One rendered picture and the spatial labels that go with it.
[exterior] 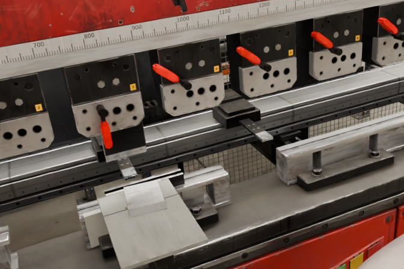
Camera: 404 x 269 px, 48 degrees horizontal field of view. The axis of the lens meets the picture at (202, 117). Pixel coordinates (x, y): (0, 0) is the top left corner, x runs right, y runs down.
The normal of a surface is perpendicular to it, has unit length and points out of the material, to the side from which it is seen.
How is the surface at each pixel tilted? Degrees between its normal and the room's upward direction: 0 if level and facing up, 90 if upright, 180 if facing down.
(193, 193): 90
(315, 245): 90
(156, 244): 0
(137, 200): 0
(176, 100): 90
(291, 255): 90
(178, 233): 0
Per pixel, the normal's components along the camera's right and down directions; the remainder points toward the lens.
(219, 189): 0.37, 0.35
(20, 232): -0.09, -0.91
